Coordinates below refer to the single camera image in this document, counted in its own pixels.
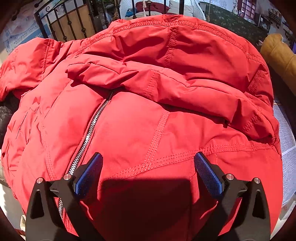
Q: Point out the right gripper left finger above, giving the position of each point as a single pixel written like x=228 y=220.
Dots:
x=43 y=221

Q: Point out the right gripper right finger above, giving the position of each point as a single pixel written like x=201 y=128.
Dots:
x=242 y=211

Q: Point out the red puffer jacket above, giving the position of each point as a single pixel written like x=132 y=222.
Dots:
x=147 y=94

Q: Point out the blue plaid bed sheet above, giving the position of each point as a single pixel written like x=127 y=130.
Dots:
x=287 y=145

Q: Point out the black quilted jacket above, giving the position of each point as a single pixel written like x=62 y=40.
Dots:
x=8 y=107

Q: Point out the mustard yellow jacket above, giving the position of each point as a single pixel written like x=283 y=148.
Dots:
x=281 y=58

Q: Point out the black iron railing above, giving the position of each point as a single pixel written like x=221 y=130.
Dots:
x=73 y=20

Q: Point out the dark green patterned rug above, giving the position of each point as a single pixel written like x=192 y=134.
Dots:
x=233 y=23

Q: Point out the white sofa bed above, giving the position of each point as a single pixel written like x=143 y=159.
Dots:
x=128 y=9

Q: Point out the dark red cushion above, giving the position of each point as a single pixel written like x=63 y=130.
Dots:
x=158 y=7

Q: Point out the blue white wall poster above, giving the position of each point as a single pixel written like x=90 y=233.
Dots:
x=20 y=30

